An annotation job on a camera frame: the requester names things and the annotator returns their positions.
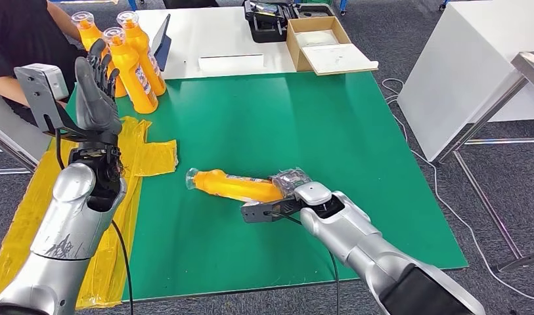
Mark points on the person's right forearm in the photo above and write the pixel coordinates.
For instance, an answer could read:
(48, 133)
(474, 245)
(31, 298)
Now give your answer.
(5, 89)

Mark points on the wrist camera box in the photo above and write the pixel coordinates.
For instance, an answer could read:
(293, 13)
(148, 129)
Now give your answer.
(38, 87)
(258, 213)

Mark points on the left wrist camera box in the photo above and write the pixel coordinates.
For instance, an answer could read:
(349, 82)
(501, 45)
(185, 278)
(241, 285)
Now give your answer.
(38, 87)

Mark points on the orange detergent bottle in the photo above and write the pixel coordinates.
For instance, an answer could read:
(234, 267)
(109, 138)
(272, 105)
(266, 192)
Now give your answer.
(89, 37)
(140, 43)
(236, 187)
(132, 82)

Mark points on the white foam pad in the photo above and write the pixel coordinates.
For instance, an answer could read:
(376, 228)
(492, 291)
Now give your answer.
(316, 38)

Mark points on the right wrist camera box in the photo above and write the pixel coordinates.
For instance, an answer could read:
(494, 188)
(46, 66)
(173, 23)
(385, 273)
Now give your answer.
(258, 213)

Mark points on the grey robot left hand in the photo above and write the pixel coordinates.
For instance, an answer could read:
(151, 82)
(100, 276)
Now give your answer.
(97, 104)

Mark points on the black tool case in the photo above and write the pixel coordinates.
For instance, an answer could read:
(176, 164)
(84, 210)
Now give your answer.
(266, 26)

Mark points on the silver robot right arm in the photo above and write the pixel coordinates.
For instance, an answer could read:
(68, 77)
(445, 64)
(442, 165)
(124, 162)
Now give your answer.
(371, 252)

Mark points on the person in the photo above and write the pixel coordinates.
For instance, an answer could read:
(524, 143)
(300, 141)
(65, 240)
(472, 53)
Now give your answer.
(18, 34)

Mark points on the yellow plastic sheet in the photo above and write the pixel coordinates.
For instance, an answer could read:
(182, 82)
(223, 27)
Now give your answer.
(149, 156)

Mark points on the person's left forearm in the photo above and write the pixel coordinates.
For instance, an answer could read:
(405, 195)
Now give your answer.
(64, 21)

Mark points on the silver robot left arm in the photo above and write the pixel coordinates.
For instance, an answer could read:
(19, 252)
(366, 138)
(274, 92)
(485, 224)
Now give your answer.
(71, 226)

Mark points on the cardboard box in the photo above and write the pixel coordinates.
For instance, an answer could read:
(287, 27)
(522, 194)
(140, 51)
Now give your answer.
(293, 45)

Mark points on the tablet in blue case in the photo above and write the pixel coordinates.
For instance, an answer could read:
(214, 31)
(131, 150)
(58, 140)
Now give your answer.
(163, 52)

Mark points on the white flat box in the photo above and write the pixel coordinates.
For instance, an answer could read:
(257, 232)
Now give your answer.
(232, 63)

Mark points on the white box lid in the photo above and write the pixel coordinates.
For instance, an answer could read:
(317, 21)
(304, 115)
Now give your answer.
(338, 58)

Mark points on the blue frame leg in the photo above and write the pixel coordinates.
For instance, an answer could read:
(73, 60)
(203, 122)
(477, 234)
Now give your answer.
(444, 4)
(344, 4)
(132, 3)

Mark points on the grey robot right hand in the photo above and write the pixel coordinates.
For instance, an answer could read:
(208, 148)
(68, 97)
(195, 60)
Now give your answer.
(293, 179)

